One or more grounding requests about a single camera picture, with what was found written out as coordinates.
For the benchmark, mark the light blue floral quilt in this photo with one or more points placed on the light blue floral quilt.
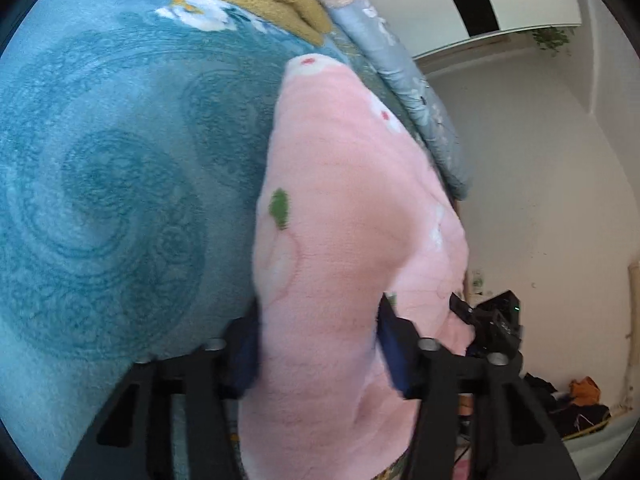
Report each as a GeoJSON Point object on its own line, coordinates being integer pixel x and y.
{"type": "Point", "coordinates": [415, 95]}

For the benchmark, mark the pink fleece garment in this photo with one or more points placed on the pink fleece garment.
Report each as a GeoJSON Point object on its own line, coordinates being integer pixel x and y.
{"type": "Point", "coordinates": [350, 210]}

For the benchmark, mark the white wardrobe with black stripe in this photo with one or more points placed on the white wardrobe with black stripe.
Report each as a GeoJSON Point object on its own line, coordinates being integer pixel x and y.
{"type": "Point", "coordinates": [425, 10]}

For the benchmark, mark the dark clothes pile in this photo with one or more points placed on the dark clothes pile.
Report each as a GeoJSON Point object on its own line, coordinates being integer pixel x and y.
{"type": "Point", "coordinates": [565, 410]}

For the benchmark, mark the mustard yellow cloth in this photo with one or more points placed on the mustard yellow cloth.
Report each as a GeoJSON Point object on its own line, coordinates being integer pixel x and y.
{"type": "Point", "coordinates": [280, 0]}

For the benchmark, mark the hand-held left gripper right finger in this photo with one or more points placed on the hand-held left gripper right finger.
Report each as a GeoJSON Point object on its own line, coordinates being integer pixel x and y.
{"type": "Point", "coordinates": [392, 355]}

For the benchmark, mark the orange cloth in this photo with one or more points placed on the orange cloth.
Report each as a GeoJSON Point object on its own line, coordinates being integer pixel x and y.
{"type": "Point", "coordinates": [585, 391]}

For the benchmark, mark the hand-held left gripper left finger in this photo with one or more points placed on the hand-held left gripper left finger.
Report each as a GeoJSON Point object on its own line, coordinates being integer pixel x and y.
{"type": "Point", "coordinates": [247, 360]}

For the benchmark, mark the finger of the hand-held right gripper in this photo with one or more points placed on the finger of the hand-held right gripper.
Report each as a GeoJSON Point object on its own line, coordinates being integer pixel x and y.
{"type": "Point", "coordinates": [460, 310]}

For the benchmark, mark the dark green floral blanket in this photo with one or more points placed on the dark green floral blanket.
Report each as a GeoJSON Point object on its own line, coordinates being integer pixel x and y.
{"type": "Point", "coordinates": [100, 160]}

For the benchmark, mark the green potted plant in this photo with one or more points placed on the green potted plant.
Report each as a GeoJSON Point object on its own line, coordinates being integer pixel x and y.
{"type": "Point", "coordinates": [552, 42]}

